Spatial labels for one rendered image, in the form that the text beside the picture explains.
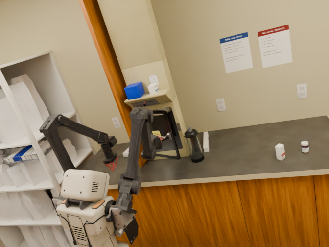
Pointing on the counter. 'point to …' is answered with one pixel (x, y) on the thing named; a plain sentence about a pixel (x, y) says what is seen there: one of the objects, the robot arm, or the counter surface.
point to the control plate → (145, 103)
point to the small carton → (153, 88)
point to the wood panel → (109, 62)
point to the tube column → (132, 31)
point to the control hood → (167, 97)
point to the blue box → (134, 90)
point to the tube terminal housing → (147, 69)
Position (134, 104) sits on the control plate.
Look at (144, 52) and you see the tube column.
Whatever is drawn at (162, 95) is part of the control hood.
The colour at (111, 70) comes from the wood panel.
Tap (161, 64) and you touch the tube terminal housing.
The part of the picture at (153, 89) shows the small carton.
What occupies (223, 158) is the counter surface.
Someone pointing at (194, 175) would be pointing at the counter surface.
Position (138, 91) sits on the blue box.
